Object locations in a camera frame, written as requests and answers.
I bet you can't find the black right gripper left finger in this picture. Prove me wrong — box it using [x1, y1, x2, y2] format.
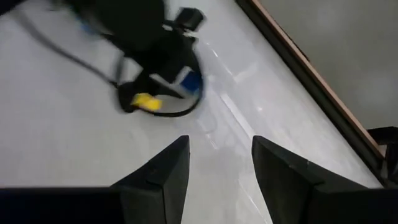
[110, 134, 191, 224]

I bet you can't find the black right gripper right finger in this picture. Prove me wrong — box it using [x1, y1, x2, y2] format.
[251, 135, 385, 224]

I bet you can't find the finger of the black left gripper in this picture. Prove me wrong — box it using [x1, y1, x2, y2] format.
[148, 72, 189, 100]

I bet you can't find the small blue toy brick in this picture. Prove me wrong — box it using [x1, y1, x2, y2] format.
[179, 70, 203, 95]

